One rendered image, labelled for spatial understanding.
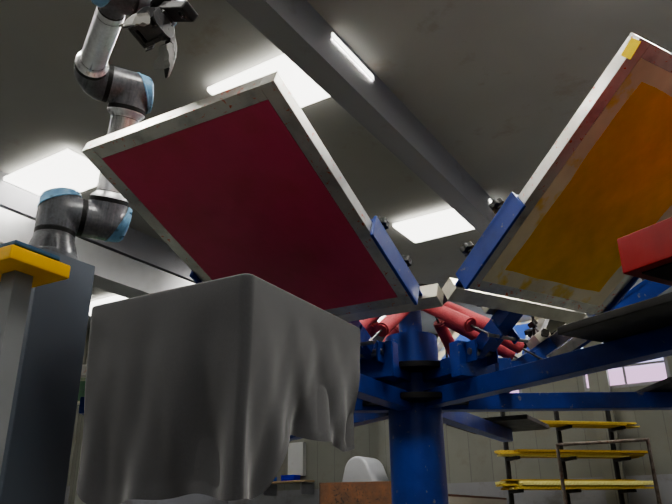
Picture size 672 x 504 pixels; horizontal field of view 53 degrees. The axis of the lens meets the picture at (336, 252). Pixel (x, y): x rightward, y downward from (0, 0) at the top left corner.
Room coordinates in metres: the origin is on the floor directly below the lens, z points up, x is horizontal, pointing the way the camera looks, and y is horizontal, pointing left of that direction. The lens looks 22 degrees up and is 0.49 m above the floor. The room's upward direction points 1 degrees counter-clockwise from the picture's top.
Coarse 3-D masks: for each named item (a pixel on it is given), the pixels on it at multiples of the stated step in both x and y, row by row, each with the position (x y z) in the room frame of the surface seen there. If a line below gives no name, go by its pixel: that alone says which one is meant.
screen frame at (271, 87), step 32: (224, 96) 1.25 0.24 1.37; (256, 96) 1.23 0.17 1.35; (288, 96) 1.24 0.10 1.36; (128, 128) 1.40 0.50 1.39; (160, 128) 1.36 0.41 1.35; (288, 128) 1.30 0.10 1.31; (96, 160) 1.49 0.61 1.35; (320, 160) 1.37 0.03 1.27; (128, 192) 1.58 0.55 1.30; (352, 192) 1.49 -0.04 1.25; (160, 224) 1.68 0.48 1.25; (352, 224) 1.56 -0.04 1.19
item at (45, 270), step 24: (0, 264) 1.13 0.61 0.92; (24, 264) 1.13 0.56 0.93; (48, 264) 1.16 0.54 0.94; (0, 288) 1.17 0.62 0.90; (24, 288) 1.18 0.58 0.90; (0, 312) 1.17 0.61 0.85; (24, 312) 1.18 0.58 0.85; (0, 336) 1.16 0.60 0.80; (0, 360) 1.16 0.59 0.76; (0, 384) 1.16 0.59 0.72; (0, 408) 1.17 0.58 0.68; (0, 432) 1.18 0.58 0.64; (0, 456) 1.18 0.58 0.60
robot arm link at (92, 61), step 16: (96, 0) 1.33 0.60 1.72; (112, 0) 1.34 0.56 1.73; (128, 0) 1.35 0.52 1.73; (96, 16) 1.41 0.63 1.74; (112, 16) 1.39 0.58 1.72; (96, 32) 1.46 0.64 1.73; (112, 32) 1.46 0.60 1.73; (96, 48) 1.52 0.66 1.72; (112, 48) 1.55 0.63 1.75; (80, 64) 1.61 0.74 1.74; (96, 64) 1.59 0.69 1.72; (80, 80) 1.66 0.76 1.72; (96, 80) 1.66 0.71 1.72; (96, 96) 1.72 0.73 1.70
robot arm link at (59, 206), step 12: (48, 192) 1.77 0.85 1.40; (60, 192) 1.77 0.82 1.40; (72, 192) 1.79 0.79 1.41; (48, 204) 1.77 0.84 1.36; (60, 204) 1.77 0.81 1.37; (72, 204) 1.79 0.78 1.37; (84, 204) 1.81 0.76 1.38; (36, 216) 1.79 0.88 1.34; (48, 216) 1.77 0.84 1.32; (60, 216) 1.78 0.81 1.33; (72, 216) 1.80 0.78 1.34; (84, 216) 1.81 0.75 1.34; (72, 228) 1.81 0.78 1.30
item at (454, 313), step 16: (448, 304) 2.41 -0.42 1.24; (368, 320) 2.30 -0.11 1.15; (384, 320) 2.17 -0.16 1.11; (400, 320) 2.25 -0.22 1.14; (448, 320) 2.22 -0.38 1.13; (464, 320) 2.15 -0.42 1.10; (480, 320) 2.26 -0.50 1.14; (384, 336) 2.17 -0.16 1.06; (448, 336) 2.68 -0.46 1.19; (464, 336) 2.61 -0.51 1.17; (448, 352) 2.76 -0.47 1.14; (512, 352) 2.59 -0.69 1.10; (528, 352) 2.49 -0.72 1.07
